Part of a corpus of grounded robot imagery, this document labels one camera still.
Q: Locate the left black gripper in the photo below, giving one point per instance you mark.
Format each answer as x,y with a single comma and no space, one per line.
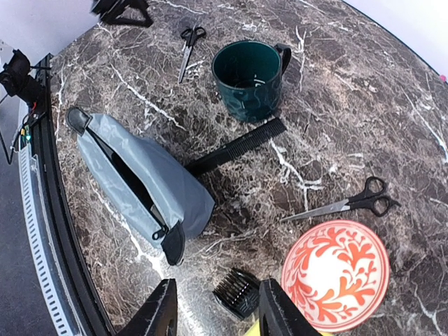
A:
111,12

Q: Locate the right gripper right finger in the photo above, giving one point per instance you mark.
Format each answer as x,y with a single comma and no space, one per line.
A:
278,315

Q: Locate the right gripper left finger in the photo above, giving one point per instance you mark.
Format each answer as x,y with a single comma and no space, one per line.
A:
158,316

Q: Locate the small black scissors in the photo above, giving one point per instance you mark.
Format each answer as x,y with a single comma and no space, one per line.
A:
190,36

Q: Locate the grey zipper pouch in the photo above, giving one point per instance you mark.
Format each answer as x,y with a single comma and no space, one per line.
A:
155,194

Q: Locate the long black-handled scissors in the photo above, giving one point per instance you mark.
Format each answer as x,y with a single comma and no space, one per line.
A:
373,197

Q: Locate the yellow sponge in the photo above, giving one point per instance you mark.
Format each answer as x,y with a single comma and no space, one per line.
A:
254,330

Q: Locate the black clipper guard comb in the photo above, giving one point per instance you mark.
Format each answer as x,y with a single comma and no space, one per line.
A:
238,293

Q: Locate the dark green mug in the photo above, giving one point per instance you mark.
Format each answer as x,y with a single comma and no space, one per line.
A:
248,75

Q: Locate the white slotted cable duct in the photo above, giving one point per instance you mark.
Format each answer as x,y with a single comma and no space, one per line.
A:
46,263

